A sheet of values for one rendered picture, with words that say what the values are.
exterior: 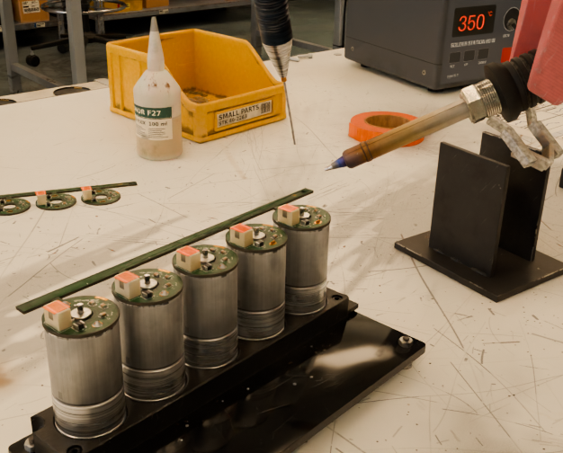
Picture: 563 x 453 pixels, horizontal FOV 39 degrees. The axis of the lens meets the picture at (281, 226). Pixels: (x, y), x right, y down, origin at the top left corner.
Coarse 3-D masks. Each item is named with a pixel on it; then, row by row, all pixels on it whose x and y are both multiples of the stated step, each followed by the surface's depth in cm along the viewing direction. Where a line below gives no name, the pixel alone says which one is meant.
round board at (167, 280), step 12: (156, 276) 28; (168, 276) 28; (156, 288) 28; (168, 288) 28; (180, 288) 28; (120, 300) 27; (132, 300) 27; (144, 300) 27; (156, 300) 27; (168, 300) 27
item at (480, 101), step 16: (464, 96) 31; (480, 96) 31; (496, 96) 30; (432, 112) 31; (448, 112) 31; (464, 112) 31; (480, 112) 31; (496, 112) 31; (400, 128) 31; (416, 128) 31; (432, 128) 31; (368, 144) 31; (384, 144) 31; (400, 144) 31; (352, 160) 32; (368, 160) 32
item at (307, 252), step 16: (288, 240) 33; (304, 240) 33; (320, 240) 33; (288, 256) 33; (304, 256) 33; (320, 256) 34; (288, 272) 34; (304, 272) 33; (320, 272) 34; (288, 288) 34; (304, 288) 34; (320, 288) 34; (288, 304) 34; (304, 304) 34; (320, 304) 35
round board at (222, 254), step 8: (200, 248) 31; (208, 248) 31; (216, 248) 31; (224, 248) 31; (216, 256) 30; (224, 256) 30; (232, 256) 30; (208, 264) 29; (216, 264) 29; (224, 264) 29; (232, 264) 29; (184, 272) 29; (192, 272) 29; (200, 272) 29; (208, 272) 29; (216, 272) 29; (224, 272) 29
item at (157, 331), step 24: (144, 288) 28; (120, 312) 27; (144, 312) 27; (168, 312) 27; (144, 336) 27; (168, 336) 28; (144, 360) 28; (168, 360) 28; (144, 384) 28; (168, 384) 29
